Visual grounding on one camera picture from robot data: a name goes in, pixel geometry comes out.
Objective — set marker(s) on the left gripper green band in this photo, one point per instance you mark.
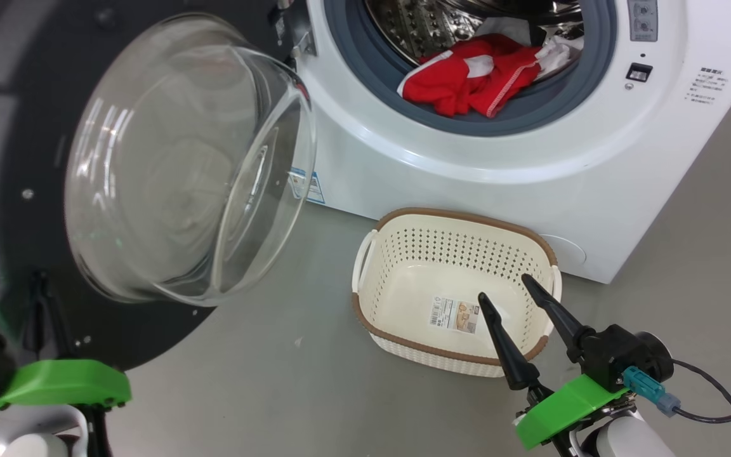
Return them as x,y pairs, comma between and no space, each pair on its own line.
61,381

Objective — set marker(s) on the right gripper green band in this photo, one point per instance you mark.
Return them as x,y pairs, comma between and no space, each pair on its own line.
562,409

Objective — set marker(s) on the black round washer door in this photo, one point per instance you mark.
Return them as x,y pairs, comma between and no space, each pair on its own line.
29,127

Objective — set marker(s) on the red and white garment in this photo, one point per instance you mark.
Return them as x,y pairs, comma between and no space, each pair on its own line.
460,82

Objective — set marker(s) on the printed product label sticker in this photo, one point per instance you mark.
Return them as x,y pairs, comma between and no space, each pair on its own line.
454,314

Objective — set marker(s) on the cream basket with brown rim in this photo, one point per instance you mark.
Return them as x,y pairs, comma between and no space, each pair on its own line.
403,279

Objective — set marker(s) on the white front-load washing machine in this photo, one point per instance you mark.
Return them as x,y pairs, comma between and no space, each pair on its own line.
467,171

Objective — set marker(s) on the grey rubber door gasket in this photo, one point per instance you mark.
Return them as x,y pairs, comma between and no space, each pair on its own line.
530,114

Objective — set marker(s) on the stainless steel washer drum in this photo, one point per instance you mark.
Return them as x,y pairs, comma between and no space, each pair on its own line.
416,25

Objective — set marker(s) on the round white filter cover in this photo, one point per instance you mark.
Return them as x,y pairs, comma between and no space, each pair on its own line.
568,251

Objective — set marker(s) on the blue energy label sticker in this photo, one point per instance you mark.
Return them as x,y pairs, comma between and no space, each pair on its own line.
315,187

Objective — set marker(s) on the grey warning label sticker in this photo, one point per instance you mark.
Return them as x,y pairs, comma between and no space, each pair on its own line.
643,19

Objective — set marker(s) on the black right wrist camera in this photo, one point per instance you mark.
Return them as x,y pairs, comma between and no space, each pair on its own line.
625,352

